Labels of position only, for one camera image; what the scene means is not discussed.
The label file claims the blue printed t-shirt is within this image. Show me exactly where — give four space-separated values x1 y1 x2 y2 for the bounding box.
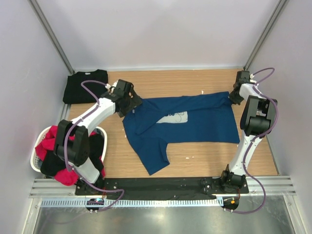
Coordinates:
123 92 240 175

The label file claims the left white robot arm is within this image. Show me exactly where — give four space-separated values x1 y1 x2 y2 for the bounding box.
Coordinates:
54 79 142 195

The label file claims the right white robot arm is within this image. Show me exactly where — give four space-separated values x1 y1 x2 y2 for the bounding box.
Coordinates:
219 67 279 193

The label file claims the folded black t-shirt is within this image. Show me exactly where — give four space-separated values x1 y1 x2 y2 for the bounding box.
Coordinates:
63 69 109 104

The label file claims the red t-shirt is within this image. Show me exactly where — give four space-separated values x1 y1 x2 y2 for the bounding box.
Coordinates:
35 125 105 186

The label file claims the black t-shirt in basket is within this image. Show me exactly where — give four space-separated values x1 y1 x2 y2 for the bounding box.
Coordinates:
36 133 105 177

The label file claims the white laundry basket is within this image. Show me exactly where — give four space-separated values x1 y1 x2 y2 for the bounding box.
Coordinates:
30 126 108 172

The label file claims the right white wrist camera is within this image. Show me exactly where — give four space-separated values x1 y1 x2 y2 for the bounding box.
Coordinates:
250 74 257 84

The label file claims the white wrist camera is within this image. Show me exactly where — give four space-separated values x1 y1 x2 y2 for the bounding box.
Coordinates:
250 74 257 84
105 81 117 90

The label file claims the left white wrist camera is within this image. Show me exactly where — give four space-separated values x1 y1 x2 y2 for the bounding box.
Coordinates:
105 81 117 90

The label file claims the right aluminium frame post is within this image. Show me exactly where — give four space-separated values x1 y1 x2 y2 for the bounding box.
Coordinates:
243 0 289 70

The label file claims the aluminium frame post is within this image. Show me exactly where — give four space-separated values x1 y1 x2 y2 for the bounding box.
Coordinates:
28 0 75 75
243 0 289 70

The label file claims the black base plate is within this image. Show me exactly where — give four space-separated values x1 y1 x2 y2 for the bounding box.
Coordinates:
75 176 249 201

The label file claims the aluminium rail profile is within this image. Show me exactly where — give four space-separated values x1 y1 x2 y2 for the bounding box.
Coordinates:
29 177 78 198

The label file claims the left aluminium frame post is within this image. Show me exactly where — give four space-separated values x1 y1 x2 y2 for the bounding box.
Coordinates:
28 0 75 75

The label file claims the slotted cable duct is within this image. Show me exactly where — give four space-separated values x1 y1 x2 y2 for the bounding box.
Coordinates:
40 197 223 208

